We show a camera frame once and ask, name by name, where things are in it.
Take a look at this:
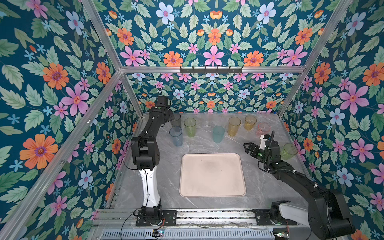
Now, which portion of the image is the white vented cable duct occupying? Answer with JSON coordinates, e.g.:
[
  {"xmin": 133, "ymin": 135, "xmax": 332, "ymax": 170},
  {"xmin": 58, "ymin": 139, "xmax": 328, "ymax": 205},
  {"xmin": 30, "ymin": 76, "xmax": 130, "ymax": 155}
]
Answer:
[{"xmin": 101, "ymin": 229, "xmax": 275, "ymax": 240}]

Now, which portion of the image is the metal hook rail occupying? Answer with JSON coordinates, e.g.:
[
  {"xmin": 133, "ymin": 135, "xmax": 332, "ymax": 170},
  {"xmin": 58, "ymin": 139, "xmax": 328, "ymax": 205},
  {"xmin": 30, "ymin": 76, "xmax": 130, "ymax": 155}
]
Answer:
[{"xmin": 179, "ymin": 66, "xmax": 243, "ymax": 75}]

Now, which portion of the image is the aluminium front rail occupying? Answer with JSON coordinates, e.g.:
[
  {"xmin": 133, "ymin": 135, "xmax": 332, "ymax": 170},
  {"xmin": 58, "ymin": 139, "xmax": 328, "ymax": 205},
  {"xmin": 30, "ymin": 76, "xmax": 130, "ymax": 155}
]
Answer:
[{"xmin": 91, "ymin": 208, "xmax": 308, "ymax": 231}]

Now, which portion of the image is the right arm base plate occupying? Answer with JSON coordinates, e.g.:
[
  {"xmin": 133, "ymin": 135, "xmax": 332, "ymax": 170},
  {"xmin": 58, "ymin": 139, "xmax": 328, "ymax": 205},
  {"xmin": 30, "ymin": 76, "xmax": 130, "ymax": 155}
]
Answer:
[{"xmin": 252, "ymin": 209, "xmax": 298, "ymax": 226}]

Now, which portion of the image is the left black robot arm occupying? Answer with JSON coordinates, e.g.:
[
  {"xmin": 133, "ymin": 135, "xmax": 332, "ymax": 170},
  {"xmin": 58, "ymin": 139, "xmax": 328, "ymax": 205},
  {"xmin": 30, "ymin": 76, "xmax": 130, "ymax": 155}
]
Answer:
[{"xmin": 131, "ymin": 96, "xmax": 174, "ymax": 209}]

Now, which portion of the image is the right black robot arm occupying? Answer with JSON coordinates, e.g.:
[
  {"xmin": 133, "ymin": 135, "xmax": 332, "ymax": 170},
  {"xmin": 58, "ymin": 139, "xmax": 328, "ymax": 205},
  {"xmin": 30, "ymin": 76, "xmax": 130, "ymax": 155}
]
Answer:
[{"xmin": 243, "ymin": 139, "xmax": 356, "ymax": 240}]

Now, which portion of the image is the pink tumbler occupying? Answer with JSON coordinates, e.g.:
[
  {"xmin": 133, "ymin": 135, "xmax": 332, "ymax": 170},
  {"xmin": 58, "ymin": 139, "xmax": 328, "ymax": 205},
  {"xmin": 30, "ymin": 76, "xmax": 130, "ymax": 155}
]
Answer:
[{"xmin": 257, "ymin": 122, "xmax": 271, "ymax": 137}]

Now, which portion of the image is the grey smoky tumbler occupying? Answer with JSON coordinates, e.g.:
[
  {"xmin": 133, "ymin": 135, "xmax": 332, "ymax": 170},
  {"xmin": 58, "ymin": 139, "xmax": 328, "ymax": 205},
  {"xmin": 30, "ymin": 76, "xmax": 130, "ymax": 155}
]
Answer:
[{"xmin": 171, "ymin": 113, "xmax": 182, "ymax": 128}]

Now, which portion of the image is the short green tumbler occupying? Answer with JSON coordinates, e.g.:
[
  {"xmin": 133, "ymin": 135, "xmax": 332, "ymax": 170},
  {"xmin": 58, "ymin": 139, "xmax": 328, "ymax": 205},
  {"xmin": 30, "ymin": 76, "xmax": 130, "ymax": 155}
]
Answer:
[{"xmin": 281, "ymin": 144, "xmax": 298, "ymax": 160}]

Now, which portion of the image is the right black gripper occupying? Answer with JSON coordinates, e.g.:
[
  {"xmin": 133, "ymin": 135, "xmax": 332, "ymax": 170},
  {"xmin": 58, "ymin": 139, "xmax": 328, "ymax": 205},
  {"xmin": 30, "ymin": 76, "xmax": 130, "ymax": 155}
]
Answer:
[{"xmin": 243, "ymin": 142, "xmax": 271, "ymax": 166}]

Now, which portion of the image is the beige plastic tray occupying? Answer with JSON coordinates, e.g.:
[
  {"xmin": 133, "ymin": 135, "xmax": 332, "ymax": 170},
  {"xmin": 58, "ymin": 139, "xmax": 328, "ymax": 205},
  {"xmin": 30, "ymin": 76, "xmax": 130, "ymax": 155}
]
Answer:
[{"xmin": 179, "ymin": 153, "xmax": 247, "ymax": 198}]

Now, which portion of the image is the short yellow tumbler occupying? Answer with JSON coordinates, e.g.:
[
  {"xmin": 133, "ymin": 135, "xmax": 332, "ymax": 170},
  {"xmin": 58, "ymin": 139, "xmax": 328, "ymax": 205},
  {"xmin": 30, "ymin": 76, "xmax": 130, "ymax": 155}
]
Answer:
[{"xmin": 244, "ymin": 115, "xmax": 257, "ymax": 131}]

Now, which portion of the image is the clear glass tumbler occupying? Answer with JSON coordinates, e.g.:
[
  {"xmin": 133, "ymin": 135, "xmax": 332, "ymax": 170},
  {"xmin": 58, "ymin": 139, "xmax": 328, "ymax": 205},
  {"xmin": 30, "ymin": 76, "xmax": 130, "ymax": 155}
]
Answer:
[{"xmin": 202, "ymin": 114, "xmax": 213, "ymax": 132}]

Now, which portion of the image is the light blue tumbler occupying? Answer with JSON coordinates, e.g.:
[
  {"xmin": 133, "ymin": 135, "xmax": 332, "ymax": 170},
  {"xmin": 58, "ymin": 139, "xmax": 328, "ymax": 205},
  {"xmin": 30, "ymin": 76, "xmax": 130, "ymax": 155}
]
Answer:
[{"xmin": 169, "ymin": 127, "xmax": 183, "ymax": 147}]

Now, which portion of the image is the tall yellow tumbler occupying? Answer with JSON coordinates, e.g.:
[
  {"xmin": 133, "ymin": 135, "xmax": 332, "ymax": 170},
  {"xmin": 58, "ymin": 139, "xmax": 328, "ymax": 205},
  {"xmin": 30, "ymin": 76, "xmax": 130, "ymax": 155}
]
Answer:
[{"xmin": 228, "ymin": 117, "xmax": 241, "ymax": 137}]

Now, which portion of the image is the teal dotted tumbler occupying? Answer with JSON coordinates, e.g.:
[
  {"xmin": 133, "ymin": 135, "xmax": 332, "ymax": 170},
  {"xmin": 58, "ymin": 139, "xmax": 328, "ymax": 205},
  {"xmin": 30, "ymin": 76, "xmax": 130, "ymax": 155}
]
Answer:
[{"xmin": 213, "ymin": 126, "xmax": 225, "ymax": 144}]

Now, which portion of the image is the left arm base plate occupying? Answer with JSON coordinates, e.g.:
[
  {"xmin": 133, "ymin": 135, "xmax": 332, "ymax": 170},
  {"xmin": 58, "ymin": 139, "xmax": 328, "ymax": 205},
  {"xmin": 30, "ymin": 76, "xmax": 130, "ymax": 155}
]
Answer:
[{"xmin": 136, "ymin": 209, "xmax": 178, "ymax": 227}]

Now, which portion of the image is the tall green faceted tumbler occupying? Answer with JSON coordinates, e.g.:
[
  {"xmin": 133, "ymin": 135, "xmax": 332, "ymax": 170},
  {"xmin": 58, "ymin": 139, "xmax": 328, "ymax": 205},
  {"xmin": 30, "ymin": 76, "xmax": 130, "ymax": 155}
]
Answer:
[{"xmin": 184, "ymin": 118, "xmax": 197, "ymax": 138}]

